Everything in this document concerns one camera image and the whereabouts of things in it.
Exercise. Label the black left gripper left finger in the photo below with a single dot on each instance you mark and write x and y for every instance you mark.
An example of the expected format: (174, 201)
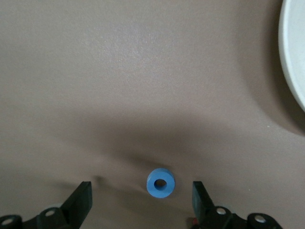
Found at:
(78, 202)

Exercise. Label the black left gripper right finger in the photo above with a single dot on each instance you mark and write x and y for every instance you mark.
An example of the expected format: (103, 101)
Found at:
(202, 207)

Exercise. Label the blue letter o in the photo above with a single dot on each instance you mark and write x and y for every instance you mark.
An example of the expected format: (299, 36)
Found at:
(152, 190)

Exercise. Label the beige plate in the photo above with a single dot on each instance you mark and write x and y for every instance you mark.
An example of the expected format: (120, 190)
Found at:
(294, 52)

